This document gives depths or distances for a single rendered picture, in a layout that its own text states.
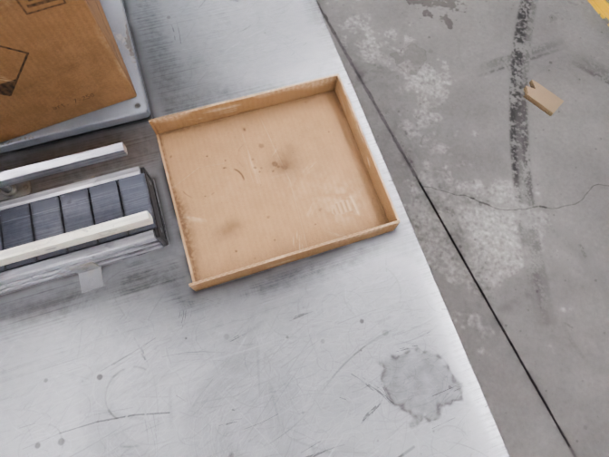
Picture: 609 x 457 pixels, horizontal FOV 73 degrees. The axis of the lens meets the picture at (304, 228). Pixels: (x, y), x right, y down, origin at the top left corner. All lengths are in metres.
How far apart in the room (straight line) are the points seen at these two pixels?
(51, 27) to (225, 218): 0.31
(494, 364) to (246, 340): 1.12
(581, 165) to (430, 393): 1.49
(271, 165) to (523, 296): 1.20
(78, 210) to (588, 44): 2.15
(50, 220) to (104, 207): 0.07
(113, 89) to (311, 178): 0.32
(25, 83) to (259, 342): 0.46
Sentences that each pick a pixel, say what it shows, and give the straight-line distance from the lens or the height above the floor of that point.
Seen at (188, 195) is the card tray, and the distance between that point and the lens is 0.63.
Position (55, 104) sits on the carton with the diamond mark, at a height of 0.89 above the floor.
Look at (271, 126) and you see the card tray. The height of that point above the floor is 0.83.
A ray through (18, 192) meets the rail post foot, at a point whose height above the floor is 0.83.
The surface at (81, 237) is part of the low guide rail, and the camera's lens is 0.57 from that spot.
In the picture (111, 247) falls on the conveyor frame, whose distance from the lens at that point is 0.59.
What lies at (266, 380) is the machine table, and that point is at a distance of 0.58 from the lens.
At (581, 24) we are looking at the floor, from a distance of 2.41.
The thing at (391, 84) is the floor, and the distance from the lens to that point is 1.83.
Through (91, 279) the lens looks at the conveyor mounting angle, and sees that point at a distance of 0.64.
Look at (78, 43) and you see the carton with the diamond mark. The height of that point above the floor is 0.98.
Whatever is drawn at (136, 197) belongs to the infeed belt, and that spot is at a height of 0.88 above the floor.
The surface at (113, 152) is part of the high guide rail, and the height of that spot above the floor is 0.96.
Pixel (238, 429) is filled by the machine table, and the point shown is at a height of 0.83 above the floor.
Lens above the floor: 1.41
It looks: 72 degrees down
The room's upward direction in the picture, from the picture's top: 9 degrees clockwise
